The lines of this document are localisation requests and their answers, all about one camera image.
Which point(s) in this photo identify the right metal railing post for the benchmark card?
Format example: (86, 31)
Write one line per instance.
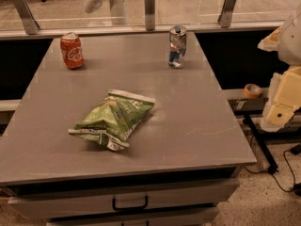
(225, 17)

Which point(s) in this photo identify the black table leg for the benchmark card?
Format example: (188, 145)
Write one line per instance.
(272, 169)

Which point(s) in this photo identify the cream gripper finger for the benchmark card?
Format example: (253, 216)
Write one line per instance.
(274, 117)
(270, 43)

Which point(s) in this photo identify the lower grey drawer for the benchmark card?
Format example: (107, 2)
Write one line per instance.
(183, 217)

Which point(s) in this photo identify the silver blue energy drink can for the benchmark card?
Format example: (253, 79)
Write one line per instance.
(177, 48)

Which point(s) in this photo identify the orange tape roll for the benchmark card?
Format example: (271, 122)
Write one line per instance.
(252, 91)

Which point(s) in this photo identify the metal railing post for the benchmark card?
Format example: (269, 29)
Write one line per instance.
(225, 17)
(31, 27)
(149, 14)

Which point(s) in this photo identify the left metal railing post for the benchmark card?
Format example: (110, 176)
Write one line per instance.
(31, 27)

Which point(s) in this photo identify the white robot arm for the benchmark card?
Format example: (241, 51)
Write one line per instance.
(289, 43)

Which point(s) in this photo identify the middle metal railing post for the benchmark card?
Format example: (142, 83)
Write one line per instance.
(149, 14)

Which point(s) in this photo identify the green jalapeno chip bag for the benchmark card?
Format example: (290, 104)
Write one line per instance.
(112, 121)

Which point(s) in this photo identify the upper grey drawer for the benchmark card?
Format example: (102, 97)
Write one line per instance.
(117, 199)

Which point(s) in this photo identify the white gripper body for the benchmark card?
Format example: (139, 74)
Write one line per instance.
(292, 42)

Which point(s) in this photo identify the grey drawer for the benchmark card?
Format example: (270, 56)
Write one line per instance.
(183, 217)
(117, 199)

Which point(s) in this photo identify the red coca-cola can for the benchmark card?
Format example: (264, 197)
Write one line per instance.
(71, 49)

